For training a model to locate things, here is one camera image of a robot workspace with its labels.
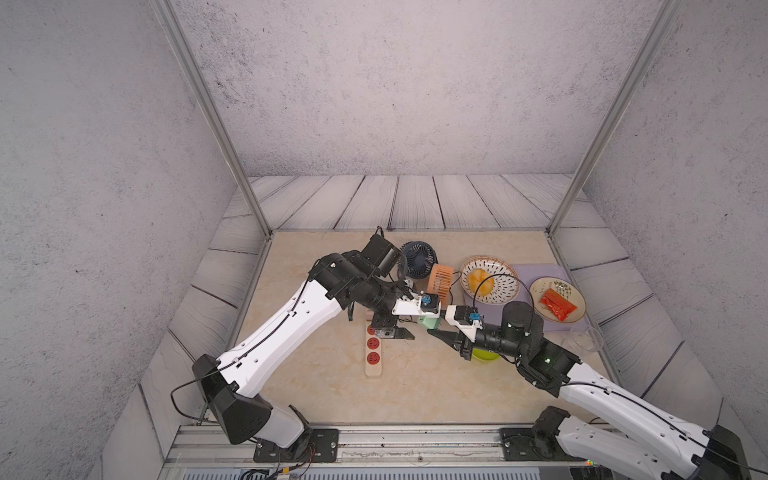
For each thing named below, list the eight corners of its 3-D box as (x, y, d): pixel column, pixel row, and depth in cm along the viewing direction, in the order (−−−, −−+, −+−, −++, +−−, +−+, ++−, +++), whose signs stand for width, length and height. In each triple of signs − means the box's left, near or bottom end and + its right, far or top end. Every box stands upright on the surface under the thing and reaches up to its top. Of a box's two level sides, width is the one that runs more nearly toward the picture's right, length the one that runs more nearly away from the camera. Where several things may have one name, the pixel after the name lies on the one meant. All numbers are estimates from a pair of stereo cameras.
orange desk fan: (424, 307, 101) (427, 282, 90) (431, 281, 108) (435, 254, 97) (445, 312, 99) (451, 287, 89) (451, 285, 107) (457, 259, 96)
